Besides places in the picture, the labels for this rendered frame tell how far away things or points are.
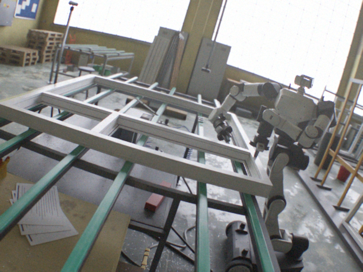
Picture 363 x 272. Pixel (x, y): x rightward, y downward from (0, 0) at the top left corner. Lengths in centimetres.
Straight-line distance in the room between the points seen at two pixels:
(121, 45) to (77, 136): 839
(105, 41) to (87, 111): 813
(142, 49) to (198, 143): 794
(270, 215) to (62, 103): 158
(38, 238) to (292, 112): 149
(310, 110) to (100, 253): 136
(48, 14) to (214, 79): 666
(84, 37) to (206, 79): 457
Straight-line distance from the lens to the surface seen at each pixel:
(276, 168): 180
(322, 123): 161
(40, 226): 113
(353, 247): 335
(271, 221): 201
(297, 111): 170
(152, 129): 162
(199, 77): 878
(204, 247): 87
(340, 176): 587
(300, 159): 185
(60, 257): 102
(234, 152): 165
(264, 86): 185
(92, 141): 127
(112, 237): 114
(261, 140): 157
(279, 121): 151
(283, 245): 215
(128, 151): 123
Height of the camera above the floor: 140
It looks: 17 degrees down
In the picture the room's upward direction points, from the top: 16 degrees clockwise
